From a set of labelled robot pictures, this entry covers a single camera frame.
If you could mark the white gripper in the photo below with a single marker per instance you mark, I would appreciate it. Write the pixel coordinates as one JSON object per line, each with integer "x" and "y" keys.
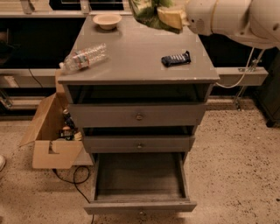
{"x": 199, "y": 17}

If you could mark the green jalapeno chip bag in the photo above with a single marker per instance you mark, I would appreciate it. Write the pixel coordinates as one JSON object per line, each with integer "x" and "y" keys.
{"x": 145, "y": 12}

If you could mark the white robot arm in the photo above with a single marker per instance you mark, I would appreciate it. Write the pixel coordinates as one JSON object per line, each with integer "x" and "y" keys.
{"x": 253, "y": 23}

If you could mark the grey wooden drawer cabinet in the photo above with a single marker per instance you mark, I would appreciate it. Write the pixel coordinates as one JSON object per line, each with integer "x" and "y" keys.
{"x": 134, "y": 74}

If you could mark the top grey drawer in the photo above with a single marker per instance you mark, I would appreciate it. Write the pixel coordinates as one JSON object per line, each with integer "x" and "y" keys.
{"x": 132, "y": 115}

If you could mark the middle grey drawer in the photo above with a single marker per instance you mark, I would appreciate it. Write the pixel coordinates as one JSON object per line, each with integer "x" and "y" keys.
{"x": 126, "y": 144}

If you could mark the open bottom grey drawer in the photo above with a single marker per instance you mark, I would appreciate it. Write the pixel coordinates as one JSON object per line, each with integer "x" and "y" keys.
{"x": 139, "y": 183}

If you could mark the dark blue snack bar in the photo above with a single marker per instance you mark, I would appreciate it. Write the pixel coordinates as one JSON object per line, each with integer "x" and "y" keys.
{"x": 176, "y": 59}

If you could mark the clear plastic water bottle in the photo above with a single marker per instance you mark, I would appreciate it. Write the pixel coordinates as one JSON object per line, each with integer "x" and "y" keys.
{"x": 84, "y": 58}

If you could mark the dark bottle in box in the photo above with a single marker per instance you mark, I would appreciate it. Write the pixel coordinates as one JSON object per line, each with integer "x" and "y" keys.
{"x": 68, "y": 119}

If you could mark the small items in box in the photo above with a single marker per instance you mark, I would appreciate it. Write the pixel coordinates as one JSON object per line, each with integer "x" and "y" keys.
{"x": 70, "y": 134}

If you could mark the open cardboard box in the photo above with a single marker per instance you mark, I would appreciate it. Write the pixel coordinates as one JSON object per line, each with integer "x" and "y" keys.
{"x": 50, "y": 151}

